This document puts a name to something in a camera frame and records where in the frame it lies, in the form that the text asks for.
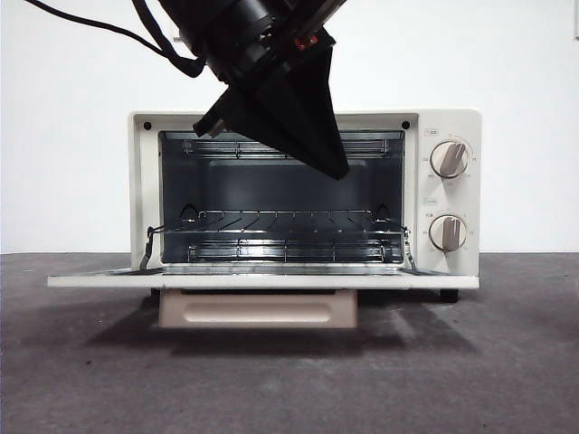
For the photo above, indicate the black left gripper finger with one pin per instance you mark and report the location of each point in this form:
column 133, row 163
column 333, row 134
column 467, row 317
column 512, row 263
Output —
column 280, row 126
column 323, row 113

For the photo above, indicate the oven heating element guard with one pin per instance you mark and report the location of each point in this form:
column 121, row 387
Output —
column 362, row 148
column 289, row 253

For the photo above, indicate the cream oven knob beige grip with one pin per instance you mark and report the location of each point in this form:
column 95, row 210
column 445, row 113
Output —
column 448, row 232
column 448, row 158

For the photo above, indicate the cream Toshiba toaster oven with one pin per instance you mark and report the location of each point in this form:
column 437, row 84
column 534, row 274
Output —
column 470, row 203

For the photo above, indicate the black oven foot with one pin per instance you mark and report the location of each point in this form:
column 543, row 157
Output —
column 449, row 296

